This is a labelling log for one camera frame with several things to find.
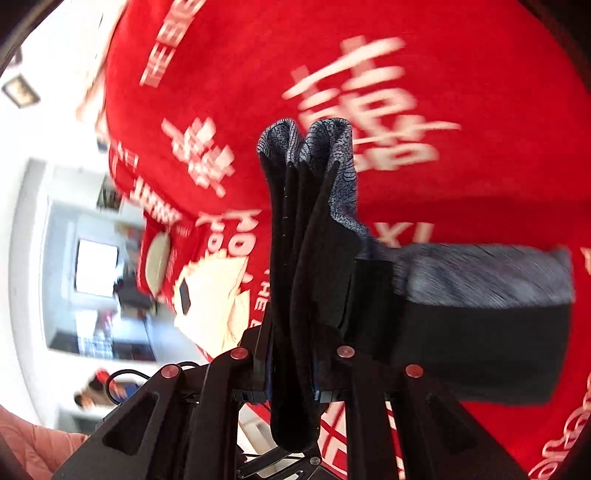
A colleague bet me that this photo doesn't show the bright window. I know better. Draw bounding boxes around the bright window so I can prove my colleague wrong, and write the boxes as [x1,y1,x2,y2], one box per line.
[75,239,119,297]

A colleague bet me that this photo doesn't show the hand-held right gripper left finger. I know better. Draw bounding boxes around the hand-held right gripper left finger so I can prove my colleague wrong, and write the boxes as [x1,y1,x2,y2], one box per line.
[54,323,274,480]

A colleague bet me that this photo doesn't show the black pants with blue trim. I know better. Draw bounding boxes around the black pants with blue trim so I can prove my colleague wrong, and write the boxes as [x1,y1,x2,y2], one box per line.
[256,117,575,453]

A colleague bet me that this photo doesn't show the pink cloth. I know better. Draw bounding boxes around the pink cloth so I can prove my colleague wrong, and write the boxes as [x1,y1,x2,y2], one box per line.
[0,405,89,480]

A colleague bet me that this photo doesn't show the red printed blanket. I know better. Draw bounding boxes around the red printed blanket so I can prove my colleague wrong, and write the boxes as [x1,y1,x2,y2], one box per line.
[76,0,591,480]

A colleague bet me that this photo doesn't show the black cable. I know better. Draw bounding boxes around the black cable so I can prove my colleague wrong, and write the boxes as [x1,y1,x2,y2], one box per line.
[105,368,151,403]

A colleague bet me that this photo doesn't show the white oval plate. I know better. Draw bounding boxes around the white oval plate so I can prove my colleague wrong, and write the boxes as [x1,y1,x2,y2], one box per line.
[145,232,171,296]

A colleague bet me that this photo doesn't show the cream cloth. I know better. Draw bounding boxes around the cream cloth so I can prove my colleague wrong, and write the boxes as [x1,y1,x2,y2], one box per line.
[173,256,252,361]

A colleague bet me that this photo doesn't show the dark rectangular wall frame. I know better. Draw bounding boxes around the dark rectangular wall frame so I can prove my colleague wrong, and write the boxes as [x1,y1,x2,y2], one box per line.
[1,75,41,110]

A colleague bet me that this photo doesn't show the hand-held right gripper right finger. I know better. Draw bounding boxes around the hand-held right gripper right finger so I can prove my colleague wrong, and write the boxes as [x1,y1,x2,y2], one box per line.
[316,344,529,480]

